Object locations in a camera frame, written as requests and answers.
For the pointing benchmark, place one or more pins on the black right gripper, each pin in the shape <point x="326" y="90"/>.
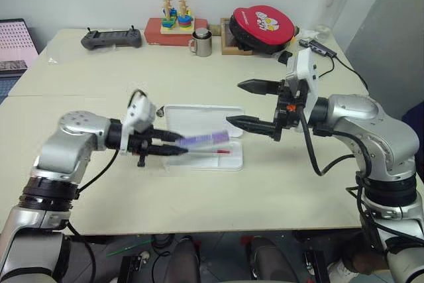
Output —
<point x="285" y="114"/>

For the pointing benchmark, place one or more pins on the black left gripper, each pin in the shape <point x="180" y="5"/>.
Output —
<point x="137" y="142"/>

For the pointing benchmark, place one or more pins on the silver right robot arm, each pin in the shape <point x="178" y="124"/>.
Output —
<point x="381" y="137"/>

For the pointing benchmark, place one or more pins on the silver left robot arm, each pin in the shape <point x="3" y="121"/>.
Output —
<point x="63" y="153"/>

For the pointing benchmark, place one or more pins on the white plastic pencil case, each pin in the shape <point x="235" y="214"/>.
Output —
<point x="202" y="115"/>

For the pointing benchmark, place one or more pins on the red marker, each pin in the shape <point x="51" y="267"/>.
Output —
<point x="220" y="152"/>

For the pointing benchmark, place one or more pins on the small metal clip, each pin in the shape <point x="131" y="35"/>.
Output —
<point x="161" y="111"/>

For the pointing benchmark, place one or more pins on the wooden tray box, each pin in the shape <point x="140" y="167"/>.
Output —
<point x="227" y="42"/>

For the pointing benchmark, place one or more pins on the red black round pad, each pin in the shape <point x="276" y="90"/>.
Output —
<point x="261" y="26"/>

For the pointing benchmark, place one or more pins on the stainless steel mug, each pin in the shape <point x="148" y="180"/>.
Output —
<point x="202" y="44"/>

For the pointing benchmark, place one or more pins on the grey usb hub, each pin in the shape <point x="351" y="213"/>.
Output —
<point x="318" y="47"/>

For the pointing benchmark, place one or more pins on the small brown wooden block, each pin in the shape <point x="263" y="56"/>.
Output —
<point x="215" y="30"/>

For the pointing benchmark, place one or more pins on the white crumpled tissue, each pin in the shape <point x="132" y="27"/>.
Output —
<point x="309" y="33"/>

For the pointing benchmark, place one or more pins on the red cardboard box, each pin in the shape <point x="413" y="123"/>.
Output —
<point x="154" y="32"/>

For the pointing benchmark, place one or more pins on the green stick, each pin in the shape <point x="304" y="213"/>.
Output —
<point x="129" y="249"/>

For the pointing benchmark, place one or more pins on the dark grey remote controller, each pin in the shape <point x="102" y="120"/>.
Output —
<point x="112" y="39"/>

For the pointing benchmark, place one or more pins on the dark rounded shape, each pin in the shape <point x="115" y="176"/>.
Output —
<point x="183" y="260"/>
<point x="273" y="260"/>

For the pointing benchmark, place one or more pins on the colourful wooden stacking toy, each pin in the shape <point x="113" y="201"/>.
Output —
<point x="174" y="21"/>

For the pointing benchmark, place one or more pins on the clear bottle with green lid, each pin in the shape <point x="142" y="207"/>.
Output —
<point x="334" y="1"/>

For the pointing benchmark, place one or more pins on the small clear plastic wrapper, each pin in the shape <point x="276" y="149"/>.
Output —
<point x="53" y="60"/>

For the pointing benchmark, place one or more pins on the white shoe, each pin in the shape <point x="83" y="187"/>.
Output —
<point x="342" y="273"/>

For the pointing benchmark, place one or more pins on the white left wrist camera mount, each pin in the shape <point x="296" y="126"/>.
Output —
<point x="140" y="112"/>

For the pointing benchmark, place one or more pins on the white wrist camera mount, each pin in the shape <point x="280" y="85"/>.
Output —
<point x="306" y="64"/>
<point x="140" y="112"/>

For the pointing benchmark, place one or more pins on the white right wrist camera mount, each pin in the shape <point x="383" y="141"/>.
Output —
<point x="306" y="64"/>

